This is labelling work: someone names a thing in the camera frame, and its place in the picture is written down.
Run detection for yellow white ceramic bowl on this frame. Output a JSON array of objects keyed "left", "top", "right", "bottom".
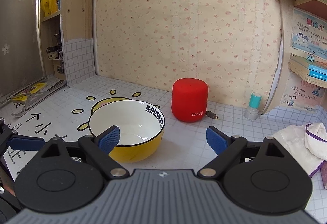
[{"left": 88, "top": 97, "right": 166, "bottom": 163}]

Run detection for teal capped small bottle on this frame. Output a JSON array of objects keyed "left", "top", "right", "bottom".
[{"left": 244, "top": 92, "right": 262, "bottom": 120}]

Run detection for metal folding rack yellow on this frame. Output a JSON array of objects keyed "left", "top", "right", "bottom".
[{"left": 1, "top": 78, "right": 67, "bottom": 119}]

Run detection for red cylindrical speaker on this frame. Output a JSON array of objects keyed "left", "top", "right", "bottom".
[{"left": 171, "top": 78, "right": 208, "bottom": 123}]

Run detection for white cloth purple trim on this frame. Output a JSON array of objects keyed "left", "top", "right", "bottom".
[{"left": 273, "top": 123, "right": 326, "bottom": 177}]

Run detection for stacked books on shelf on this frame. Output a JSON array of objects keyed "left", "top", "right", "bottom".
[{"left": 288, "top": 54, "right": 326, "bottom": 88}]

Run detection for illustrated poster on shelf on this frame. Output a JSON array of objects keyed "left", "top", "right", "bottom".
[{"left": 291, "top": 8, "right": 326, "bottom": 60}]

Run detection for wooden shelf unit left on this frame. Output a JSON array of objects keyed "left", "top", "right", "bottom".
[{"left": 39, "top": 0, "right": 95, "bottom": 87}]

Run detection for brown cable plug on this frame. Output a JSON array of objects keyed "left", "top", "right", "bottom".
[{"left": 206, "top": 111, "right": 219, "bottom": 120}]

